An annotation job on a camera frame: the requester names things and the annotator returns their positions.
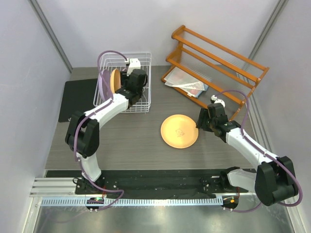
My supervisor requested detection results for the black mat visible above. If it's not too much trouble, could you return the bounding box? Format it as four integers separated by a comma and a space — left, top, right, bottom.
58, 79, 97, 122

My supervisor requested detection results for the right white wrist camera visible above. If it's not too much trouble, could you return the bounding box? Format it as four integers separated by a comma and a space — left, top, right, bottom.
210, 95, 225, 108

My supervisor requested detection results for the yellow bear plate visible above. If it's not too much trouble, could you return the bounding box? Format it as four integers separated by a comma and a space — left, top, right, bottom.
160, 115, 199, 149

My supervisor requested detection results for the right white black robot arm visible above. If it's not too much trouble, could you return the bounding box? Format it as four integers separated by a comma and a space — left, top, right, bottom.
196, 103, 303, 207

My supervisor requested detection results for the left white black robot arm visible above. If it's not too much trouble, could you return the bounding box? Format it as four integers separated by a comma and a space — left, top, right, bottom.
65, 68, 148, 194

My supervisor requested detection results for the aluminium slotted rail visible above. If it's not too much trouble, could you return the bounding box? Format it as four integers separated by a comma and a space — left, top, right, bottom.
41, 196, 223, 207

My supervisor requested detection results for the orange wooden shelf rack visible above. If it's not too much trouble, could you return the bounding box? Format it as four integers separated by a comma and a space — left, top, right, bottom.
161, 25, 269, 119

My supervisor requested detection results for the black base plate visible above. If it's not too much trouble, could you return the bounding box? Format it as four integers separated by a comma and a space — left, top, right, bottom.
47, 169, 254, 200

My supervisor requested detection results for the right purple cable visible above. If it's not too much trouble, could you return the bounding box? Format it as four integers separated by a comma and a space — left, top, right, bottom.
216, 90, 303, 214

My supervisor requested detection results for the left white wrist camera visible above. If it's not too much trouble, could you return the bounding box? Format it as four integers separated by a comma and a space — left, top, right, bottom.
125, 58, 141, 76

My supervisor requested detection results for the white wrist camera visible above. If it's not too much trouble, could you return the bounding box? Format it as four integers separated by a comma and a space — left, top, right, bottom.
210, 95, 225, 108
125, 58, 141, 76

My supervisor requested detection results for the white wire dish rack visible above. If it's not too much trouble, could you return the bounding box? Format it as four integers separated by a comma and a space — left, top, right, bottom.
93, 50, 152, 113

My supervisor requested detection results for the orange plate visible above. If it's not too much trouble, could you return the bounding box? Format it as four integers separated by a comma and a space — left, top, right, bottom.
110, 69, 121, 94

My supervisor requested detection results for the purple plate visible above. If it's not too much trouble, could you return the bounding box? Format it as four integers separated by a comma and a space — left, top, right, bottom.
98, 69, 112, 101

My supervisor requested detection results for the clear plastic zip bag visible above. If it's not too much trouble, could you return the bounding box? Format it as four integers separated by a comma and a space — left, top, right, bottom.
164, 67, 208, 98

